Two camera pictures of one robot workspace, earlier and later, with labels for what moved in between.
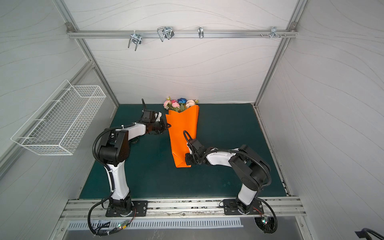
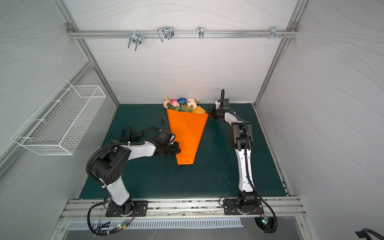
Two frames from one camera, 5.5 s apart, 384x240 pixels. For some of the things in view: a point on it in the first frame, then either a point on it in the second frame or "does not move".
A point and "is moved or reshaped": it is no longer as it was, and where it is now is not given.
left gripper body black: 158,126 to 170,149
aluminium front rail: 284,208 does not move
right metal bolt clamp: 273,32 does not move
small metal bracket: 200,32 does not move
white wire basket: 59,125 does not move
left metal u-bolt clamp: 136,38 does not move
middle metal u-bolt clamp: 167,31 does not move
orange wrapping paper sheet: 183,127 is moved or reshaped
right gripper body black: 188,159 to 214,111
